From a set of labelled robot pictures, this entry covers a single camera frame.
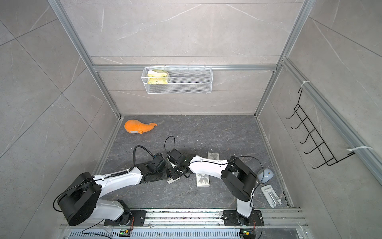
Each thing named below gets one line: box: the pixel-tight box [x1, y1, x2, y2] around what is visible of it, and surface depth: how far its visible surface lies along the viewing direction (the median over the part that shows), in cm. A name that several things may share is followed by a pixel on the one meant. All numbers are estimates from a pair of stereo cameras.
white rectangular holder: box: [260, 184, 283, 209], surface depth 80 cm
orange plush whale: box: [124, 119, 158, 134], surface depth 106 cm
